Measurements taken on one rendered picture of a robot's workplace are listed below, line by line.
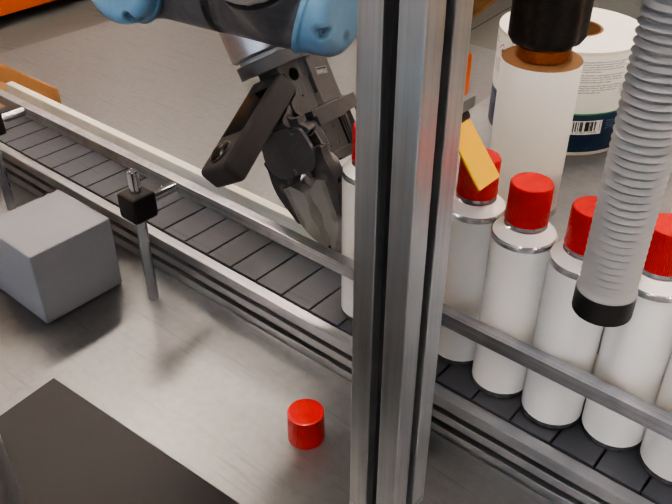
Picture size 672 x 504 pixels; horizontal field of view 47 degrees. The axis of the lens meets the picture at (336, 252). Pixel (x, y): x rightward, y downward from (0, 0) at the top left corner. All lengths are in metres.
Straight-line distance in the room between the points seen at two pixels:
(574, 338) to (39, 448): 0.42
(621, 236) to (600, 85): 0.64
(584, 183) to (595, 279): 0.58
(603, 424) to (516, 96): 0.38
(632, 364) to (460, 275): 0.15
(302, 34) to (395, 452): 0.31
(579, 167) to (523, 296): 0.47
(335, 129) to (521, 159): 0.24
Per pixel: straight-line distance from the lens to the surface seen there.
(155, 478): 0.62
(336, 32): 0.58
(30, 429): 0.67
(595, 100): 1.08
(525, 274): 0.62
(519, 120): 0.88
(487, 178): 0.61
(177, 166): 0.99
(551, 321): 0.62
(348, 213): 0.70
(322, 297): 0.80
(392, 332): 0.51
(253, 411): 0.75
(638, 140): 0.43
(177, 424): 0.75
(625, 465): 0.68
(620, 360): 0.62
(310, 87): 0.77
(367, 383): 0.56
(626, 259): 0.46
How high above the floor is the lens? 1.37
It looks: 35 degrees down
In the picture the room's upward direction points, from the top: straight up
